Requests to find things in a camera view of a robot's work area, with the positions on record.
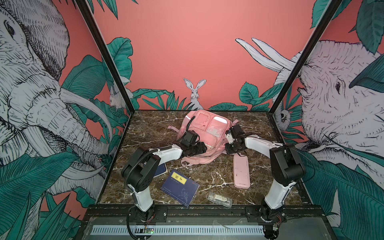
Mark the pink pencil case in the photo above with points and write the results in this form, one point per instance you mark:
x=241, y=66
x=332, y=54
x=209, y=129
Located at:
x=241, y=172

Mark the black frame post right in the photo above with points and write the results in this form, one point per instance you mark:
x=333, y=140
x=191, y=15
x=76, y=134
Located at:
x=324, y=21

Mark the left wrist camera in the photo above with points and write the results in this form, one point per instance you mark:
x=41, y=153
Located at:
x=189, y=138

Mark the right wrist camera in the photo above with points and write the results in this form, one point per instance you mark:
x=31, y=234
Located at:
x=235, y=134

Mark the pink student backpack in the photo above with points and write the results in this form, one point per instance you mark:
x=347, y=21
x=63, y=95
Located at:
x=211, y=129

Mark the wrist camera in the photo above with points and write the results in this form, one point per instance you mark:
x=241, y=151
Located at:
x=189, y=138
x=235, y=134

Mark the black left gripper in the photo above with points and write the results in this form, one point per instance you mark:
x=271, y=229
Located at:
x=201, y=148

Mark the dark blue book yellow label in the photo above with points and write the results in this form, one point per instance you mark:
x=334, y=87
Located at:
x=180, y=188

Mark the dark blue book left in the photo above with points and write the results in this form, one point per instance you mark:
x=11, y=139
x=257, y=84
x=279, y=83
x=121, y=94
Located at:
x=162, y=169

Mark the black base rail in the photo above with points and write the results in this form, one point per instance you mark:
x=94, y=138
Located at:
x=164, y=213

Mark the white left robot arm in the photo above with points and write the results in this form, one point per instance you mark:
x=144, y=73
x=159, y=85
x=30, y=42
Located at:
x=141, y=167

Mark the white ventilation grille strip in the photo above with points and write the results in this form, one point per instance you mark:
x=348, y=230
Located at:
x=173, y=230

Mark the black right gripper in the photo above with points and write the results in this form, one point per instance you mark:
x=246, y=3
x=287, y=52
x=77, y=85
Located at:
x=228, y=149

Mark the black frame post left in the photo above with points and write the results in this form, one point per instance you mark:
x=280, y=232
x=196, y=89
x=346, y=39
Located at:
x=99, y=40

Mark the black frame post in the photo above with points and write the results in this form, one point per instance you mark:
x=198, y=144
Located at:
x=324, y=21
x=99, y=40

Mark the clear plastic eraser box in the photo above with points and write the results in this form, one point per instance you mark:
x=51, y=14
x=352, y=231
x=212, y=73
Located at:
x=220, y=200

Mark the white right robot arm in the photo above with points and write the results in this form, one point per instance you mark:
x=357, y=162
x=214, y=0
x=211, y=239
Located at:
x=286, y=164

